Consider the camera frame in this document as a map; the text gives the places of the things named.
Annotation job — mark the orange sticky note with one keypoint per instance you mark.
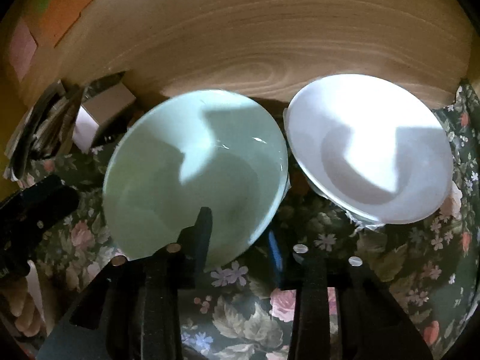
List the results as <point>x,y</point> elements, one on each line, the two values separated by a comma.
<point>58,17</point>

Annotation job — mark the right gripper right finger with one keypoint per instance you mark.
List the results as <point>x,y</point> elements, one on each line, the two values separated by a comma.
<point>371,324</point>

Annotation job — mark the floral green tablecloth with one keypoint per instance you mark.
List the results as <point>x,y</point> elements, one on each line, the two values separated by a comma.
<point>400,292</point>

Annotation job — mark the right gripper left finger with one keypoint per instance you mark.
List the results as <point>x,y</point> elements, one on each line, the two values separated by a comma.
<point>130,309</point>

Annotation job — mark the pink sticky note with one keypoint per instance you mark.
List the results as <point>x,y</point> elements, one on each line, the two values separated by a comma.
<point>21,49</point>

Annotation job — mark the mint green bowl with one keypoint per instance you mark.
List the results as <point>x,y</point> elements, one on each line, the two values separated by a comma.
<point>206,148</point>

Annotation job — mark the small white box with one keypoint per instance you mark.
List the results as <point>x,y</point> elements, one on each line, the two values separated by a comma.
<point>98,112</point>

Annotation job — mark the person left hand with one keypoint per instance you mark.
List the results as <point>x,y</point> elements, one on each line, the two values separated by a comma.
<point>22,307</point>

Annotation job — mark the stack of white papers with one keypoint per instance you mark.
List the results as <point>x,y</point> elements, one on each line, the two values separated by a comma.
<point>45,130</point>

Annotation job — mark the white bowl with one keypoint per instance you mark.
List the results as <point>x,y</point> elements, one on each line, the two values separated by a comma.
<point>371,147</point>

